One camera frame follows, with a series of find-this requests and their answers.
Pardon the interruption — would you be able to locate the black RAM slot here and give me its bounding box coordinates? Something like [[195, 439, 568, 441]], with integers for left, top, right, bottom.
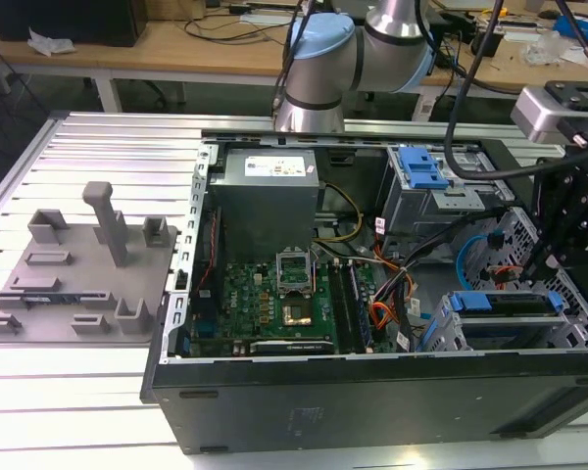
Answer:
[[345, 260, 368, 353], [328, 259, 350, 354], [337, 259, 359, 354]]

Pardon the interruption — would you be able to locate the grey power supply unit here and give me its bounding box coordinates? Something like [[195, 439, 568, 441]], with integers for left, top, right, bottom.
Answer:
[[209, 148, 320, 265]]

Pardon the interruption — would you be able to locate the perforated silver disk bay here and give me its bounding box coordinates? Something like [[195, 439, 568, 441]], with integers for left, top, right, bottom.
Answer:
[[420, 205, 588, 353]]

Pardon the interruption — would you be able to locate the large black box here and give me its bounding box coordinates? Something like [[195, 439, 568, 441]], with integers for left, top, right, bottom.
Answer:
[[0, 0, 148, 48]]

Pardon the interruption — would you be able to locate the thick black cable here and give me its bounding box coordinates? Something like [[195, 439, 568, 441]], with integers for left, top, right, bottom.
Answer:
[[443, 0, 577, 180]]

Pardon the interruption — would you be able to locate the yellow black wire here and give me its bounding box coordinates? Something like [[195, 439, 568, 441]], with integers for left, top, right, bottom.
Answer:
[[321, 182, 365, 244]]

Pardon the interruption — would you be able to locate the silver drive cage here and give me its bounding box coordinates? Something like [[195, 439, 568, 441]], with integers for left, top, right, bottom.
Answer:
[[379, 144, 509, 239]]

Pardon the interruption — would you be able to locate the thin multicolour wire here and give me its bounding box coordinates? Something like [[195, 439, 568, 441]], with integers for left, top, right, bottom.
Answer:
[[404, 277, 424, 315]]

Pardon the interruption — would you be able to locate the green motherboard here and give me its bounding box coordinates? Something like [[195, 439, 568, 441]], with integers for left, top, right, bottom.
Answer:
[[190, 257, 398, 358]]

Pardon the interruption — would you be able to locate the black PC case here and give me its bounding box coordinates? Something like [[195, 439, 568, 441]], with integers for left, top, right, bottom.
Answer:
[[139, 129, 588, 456]]

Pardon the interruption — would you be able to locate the orange red wire bundle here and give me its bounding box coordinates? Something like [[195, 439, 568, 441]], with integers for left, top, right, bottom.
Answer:
[[368, 300, 399, 335]]

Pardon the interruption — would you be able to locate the black graphics card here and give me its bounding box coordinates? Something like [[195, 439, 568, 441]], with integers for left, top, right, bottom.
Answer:
[[234, 339, 335, 357]]

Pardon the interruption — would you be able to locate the blue flat data wire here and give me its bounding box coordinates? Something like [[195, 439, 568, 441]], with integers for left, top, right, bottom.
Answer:
[[458, 233, 502, 295]]

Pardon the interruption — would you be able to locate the metal socket cover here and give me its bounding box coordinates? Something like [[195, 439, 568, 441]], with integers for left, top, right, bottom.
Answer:
[[272, 249, 313, 295]]

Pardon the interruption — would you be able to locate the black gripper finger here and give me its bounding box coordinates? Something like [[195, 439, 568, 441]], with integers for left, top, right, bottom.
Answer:
[[521, 232, 558, 283]]

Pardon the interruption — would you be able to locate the blue cardboard box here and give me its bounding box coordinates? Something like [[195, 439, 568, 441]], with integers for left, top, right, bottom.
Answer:
[[553, 12, 588, 50]]

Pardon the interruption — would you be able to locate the hard disk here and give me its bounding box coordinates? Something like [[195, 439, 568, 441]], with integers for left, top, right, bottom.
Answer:
[[445, 288, 567, 319]]

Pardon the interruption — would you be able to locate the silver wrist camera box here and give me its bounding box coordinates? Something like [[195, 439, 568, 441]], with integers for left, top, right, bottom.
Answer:
[[511, 86, 588, 144]]

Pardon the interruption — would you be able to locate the grey parts rack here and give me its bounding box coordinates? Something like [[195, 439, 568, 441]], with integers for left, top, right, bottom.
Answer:
[[0, 180, 182, 347]]

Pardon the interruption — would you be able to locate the crumpled white plastic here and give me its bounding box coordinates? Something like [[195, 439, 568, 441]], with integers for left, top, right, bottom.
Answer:
[[26, 27, 75, 56]]

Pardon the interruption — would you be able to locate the blue plastic latch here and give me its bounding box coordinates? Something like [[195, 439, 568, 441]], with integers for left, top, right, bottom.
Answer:
[[399, 146, 451, 191]]

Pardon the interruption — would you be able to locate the wooden desk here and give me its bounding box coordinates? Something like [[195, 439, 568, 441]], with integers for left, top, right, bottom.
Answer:
[[0, 0, 588, 115]]

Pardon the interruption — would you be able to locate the orange black power wire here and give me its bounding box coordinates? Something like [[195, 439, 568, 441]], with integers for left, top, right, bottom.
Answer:
[[484, 263, 524, 285]]

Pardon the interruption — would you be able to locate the clear plastic packaging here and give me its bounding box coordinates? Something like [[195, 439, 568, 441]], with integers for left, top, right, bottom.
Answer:
[[521, 33, 569, 66]]

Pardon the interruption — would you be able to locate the black sleeved wire bundle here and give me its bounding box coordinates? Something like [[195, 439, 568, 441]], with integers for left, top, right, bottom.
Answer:
[[371, 205, 514, 353]]

